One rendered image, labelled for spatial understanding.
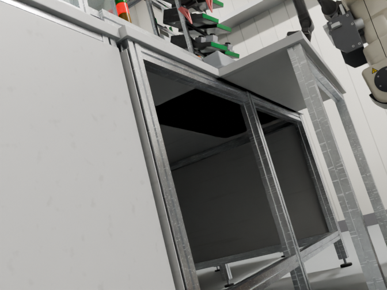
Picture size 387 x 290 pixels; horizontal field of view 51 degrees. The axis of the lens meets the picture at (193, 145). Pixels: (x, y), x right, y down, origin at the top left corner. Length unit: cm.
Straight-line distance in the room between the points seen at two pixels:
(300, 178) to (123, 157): 159
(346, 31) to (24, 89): 138
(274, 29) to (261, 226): 318
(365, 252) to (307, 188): 107
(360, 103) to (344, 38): 290
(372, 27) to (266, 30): 336
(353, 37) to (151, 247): 128
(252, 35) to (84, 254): 466
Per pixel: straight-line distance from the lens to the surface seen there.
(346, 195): 127
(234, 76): 145
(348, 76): 476
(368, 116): 465
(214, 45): 203
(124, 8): 183
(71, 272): 69
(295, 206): 233
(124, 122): 90
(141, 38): 106
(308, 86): 132
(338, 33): 183
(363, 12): 189
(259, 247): 244
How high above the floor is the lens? 32
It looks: 13 degrees up
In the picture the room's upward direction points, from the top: 15 degrees counter-clockwise
